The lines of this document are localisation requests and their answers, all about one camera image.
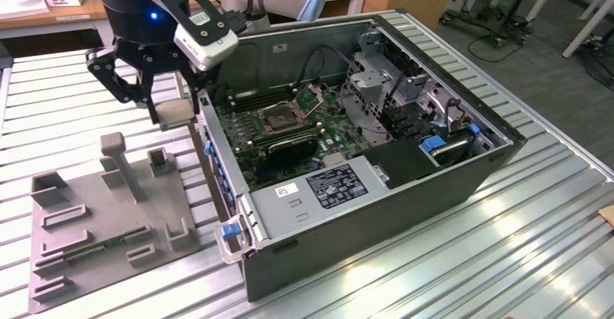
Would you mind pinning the blue case latch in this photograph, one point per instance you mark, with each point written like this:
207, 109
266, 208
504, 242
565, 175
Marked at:
229, 231

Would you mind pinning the black camera bracket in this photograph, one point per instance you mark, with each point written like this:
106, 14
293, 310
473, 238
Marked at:
182, 6

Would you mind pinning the black plastic shroud box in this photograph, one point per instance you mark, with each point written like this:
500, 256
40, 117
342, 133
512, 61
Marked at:
404, 164

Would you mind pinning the white table legs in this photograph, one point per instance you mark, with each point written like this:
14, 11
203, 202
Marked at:
582, 28

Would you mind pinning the small blue retention clip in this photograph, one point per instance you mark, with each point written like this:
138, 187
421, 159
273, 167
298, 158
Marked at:
474, 129

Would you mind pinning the black wheeled cart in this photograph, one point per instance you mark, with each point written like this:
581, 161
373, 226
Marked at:
498, 24

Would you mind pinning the brown cardboard piece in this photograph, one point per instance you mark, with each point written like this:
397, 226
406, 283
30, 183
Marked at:
606, 216

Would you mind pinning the green motherboard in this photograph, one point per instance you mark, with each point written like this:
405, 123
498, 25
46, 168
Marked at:
335, 118

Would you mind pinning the grey power supply unit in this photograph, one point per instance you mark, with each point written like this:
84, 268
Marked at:
287, 218

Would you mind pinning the blue slot bracket clip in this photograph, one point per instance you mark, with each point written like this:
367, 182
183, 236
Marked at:
209, 148

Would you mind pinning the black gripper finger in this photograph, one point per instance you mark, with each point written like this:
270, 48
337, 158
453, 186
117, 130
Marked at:
191, 82
109, 71

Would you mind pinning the green RAM stick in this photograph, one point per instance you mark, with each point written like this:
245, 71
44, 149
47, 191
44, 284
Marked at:
91, 250

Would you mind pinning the CPU socket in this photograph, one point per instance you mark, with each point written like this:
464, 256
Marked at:
281, 118

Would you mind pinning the grey plastic parts rack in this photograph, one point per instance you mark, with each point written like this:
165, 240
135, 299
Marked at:
121, 211

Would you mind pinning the silver square CPU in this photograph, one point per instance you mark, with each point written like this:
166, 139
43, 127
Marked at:
177, 112

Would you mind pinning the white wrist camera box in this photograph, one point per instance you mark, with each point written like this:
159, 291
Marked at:
206, 47

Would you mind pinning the silver drive cage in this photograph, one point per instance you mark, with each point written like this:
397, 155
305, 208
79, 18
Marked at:
369, 92

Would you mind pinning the white round dish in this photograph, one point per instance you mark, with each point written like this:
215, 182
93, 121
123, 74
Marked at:
22, 1

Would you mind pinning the black open PC case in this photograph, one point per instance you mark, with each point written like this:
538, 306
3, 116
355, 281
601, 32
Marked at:
359, 232

